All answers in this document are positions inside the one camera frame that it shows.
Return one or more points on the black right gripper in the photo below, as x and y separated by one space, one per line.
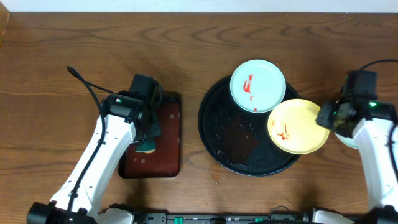
323 118

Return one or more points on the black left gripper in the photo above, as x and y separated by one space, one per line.
152 125

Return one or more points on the green sponge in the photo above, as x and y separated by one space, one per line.
146 147

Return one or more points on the yellow plate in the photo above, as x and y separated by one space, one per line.
292 127

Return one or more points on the mint plate with red streak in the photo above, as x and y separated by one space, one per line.
257 86

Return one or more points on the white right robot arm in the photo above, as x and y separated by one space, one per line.
370 127

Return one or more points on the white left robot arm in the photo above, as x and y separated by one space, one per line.
79 198

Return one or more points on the rectangular dark red tray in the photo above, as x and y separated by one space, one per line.
165 160

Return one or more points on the round black tray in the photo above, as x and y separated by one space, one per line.
238 139

